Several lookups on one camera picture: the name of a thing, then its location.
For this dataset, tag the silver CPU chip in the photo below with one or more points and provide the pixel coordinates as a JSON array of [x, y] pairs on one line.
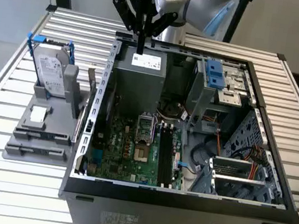
[[38, 114]]

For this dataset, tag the green motherboard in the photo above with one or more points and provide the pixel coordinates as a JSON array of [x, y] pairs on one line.
[[113, 165]]

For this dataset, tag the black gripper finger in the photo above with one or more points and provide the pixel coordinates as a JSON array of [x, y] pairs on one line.
[[123, 11], [162, 24]]

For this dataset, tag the black PC case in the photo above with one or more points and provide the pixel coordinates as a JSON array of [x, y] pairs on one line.
[[150, 222]]

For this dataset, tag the RAM stick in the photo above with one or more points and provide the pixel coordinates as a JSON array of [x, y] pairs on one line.
[[45, 138], [41, 154]]

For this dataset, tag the grey parts rack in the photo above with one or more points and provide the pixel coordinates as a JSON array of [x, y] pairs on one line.
[[59, 132]]

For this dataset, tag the hard disk in blue carrier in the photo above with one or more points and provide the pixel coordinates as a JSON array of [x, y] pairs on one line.
[[48, 71]]

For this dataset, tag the grey metal drive cage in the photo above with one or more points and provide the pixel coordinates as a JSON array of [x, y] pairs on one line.
[[196, 96]]

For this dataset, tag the CPU socket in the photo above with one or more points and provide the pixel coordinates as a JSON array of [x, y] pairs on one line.
[[141, 152]]

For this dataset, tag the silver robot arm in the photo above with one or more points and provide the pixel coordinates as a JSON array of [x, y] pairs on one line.
[[198, 9]]

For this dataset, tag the metal disk bay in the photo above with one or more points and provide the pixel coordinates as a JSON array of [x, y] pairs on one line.
[[231, 169]]

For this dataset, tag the grey power supply unit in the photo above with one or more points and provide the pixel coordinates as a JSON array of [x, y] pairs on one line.
[[139, 88]]

